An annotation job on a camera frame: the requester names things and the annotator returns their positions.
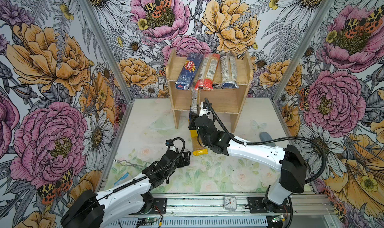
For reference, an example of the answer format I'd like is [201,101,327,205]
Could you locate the yellow spaghetti bag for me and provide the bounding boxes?
[190,130,208,156]

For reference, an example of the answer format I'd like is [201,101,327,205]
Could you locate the brown striped spaghetti bag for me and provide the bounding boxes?
[189,89,198,121]

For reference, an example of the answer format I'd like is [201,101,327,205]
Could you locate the red spaghetti bag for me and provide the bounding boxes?
[195,54,220,91]

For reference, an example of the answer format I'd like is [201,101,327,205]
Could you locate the blue Barilla spaghetti box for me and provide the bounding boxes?
[175,53,204,91]

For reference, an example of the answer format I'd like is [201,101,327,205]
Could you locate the grey white spaghetti bag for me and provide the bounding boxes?
[220,53,239,89]

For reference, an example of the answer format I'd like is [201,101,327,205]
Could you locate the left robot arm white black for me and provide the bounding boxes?
[61,150,191,228]

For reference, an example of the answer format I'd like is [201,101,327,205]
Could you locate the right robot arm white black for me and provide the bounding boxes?
[191,115,308,213]

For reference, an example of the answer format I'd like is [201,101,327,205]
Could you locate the wooden two-tier shelf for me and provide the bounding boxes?
[166,49,254,133]

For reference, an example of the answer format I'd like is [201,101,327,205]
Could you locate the blue grey glasses case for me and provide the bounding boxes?
[259,132,276,147]

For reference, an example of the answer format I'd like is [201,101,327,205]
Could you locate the small plastic packet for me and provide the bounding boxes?
[114,173,131,187]

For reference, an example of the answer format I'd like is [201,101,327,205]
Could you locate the small white desk clock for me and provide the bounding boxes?
[224,196,237,211]

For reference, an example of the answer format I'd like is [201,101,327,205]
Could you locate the metal scissors tongs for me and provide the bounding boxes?
[113,159,145,169]

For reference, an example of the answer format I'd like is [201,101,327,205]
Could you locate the green circuit board left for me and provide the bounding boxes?
[136,217,161,227]

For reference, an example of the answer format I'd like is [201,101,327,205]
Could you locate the green circuit board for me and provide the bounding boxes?
[271,215,286,223]
[136,217,161,227]

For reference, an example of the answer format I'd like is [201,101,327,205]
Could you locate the green circuit board right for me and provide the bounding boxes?
[271,215,286,223]

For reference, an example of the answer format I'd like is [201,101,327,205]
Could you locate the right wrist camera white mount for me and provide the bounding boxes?
[199,102,210,117]

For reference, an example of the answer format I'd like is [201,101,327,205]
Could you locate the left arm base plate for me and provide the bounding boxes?
[142,198,168,215]

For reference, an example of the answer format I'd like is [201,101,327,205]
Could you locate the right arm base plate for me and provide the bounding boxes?
[245,197,291,214]

